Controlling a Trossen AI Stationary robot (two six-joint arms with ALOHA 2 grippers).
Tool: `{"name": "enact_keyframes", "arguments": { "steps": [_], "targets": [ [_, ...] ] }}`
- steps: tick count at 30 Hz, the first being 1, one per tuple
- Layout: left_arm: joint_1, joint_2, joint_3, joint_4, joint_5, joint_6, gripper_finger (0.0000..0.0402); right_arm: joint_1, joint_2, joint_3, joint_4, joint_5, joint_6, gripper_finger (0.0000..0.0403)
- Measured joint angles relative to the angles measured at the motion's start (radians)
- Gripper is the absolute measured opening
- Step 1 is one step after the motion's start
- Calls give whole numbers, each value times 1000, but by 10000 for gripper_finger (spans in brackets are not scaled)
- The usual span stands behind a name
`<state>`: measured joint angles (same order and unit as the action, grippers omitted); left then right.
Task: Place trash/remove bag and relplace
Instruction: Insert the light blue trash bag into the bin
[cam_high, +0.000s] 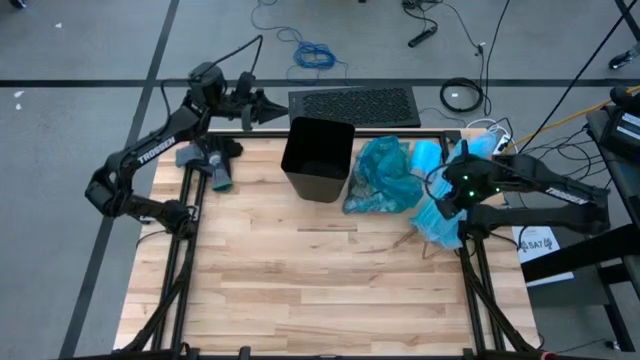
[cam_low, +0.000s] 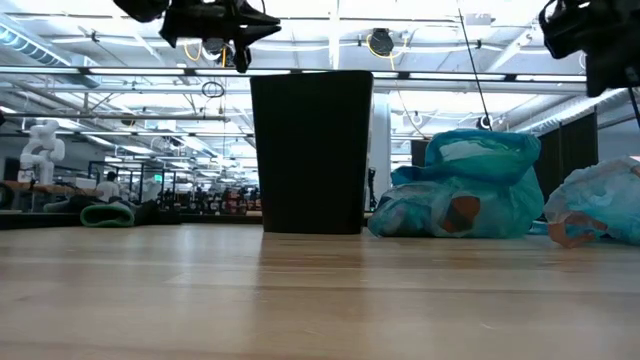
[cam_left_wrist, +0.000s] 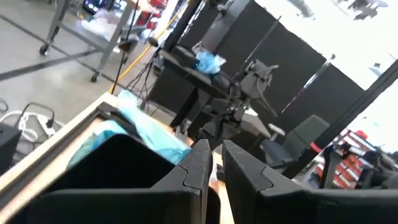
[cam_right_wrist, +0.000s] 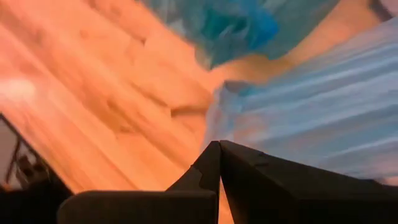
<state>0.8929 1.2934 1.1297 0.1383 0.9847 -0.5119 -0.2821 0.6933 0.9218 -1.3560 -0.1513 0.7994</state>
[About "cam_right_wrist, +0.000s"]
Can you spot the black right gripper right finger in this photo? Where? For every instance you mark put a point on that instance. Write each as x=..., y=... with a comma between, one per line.
x=295, y=199

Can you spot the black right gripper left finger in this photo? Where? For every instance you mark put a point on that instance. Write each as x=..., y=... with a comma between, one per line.
x=140, y=207

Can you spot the light blue trash bag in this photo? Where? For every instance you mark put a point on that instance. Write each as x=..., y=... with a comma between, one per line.
x=311, y=109

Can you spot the teal bag-lined trash bin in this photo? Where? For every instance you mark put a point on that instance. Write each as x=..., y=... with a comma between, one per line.
x=236, y=28

